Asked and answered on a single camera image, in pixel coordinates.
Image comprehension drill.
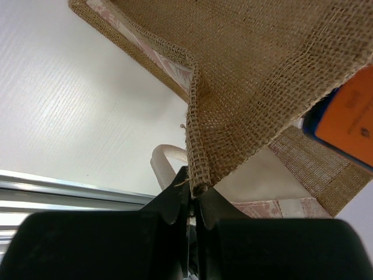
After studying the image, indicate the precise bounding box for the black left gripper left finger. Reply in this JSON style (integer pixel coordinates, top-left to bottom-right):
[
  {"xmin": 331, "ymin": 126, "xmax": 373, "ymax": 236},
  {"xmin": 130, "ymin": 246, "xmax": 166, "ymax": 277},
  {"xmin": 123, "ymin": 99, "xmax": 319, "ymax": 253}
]
[{"xmin": 1, "ymin": 167, "xmax": 190, "ymax": 279}]

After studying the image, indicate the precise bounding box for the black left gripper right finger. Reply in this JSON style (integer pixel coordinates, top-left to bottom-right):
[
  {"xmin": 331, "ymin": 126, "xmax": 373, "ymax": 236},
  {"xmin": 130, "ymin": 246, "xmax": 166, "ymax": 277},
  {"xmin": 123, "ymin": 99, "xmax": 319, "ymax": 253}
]
[{"xmin": 195, "ymin": 188, "xmax": 372, "ymax": 279}]

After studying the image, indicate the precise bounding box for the orange blue bottle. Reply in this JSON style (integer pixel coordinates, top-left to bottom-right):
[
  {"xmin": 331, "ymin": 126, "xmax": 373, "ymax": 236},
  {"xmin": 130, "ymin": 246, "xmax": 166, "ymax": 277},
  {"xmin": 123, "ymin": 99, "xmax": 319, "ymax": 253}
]
[{"xmin": 294, "ymin": 65, "xmax": 372, "ymax": 173}]

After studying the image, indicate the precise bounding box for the burlap canvas tote bag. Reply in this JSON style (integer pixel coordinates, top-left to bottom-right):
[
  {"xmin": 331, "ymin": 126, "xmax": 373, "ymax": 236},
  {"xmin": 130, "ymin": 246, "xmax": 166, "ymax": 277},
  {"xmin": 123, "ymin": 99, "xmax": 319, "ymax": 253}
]
[{"xmin": 69, "ymin": 1, "xmax": 372, "ymax": 218}]

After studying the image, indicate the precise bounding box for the aluminium mounting rail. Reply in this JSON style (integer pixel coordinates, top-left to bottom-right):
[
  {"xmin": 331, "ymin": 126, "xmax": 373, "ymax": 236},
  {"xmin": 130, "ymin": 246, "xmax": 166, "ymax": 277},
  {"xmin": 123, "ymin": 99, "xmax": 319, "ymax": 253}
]
[{"xmin": 1, "ymin": 170, "xmax": 154, "ymax": 257}]

